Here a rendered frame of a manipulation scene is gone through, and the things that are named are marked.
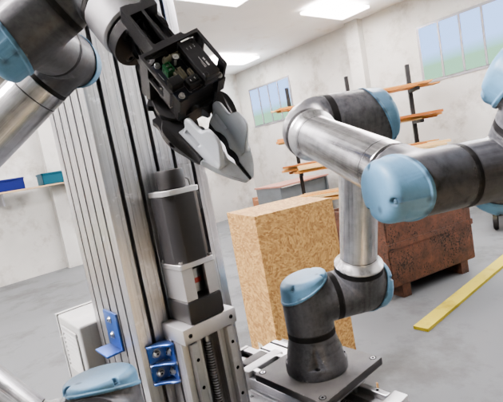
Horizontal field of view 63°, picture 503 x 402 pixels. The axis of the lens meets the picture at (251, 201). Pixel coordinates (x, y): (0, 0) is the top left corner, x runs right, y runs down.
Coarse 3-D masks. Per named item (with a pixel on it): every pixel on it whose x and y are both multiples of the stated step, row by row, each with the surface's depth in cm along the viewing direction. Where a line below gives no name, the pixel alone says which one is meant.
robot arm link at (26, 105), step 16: (80, 48) 57; (80, 64) 58; (96, 64) 63; (32, 80) 58; (48, 80) 59; (64, 80) 60; (80, 80) 62; (96, 80) 66; (0, 96) 59; (16, 96) 58; (32, 96) 59; (48, 96) 60; (64, 96) 62; (0, 112) 59; (16, 112) 59; (32, 112) 60; (48, 112) 62; (0, 128) 59; (16, 128) 60; (32, 128) 62; (0, 144) 60; (16, 144) 62; (0, 160) 62
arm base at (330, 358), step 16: (288, 336) 99; (320, 336) 95; (336, 336) 99; (288, 352) 99; (304, 352) 95; (320, 352) 95; (336, 352) 96; (288, 368) 99; (304, 368) 95; (320, 368) 95; (336, 368) 95
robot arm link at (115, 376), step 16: (96, 368) 70; (112, 368) 69; (128, 368) 67; (64, 384) 66; (80, 384) 64; (96, 384) 62; (112, 384) 63; (128, 384) 65; (80, 400) 62; (96, 400) 61; (112, 400) 62; (128, 400) 64
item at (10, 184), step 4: (0, 180) 731; (4, 180) 735; (8, 180) 739; (12, 180) 744; (16, 180) 748; (20, 180) 752; (0, 184) 732; (4, 184) 736; (8, 184) 740; (12, 184) 744; (16, 184) 748; (20, 184) 752; (24, 184) 756; (0, 188) 732; (4, 188) 736; (8, 188) 740; (12, 188) 744; (16, 188) 748; (20, 188) 752
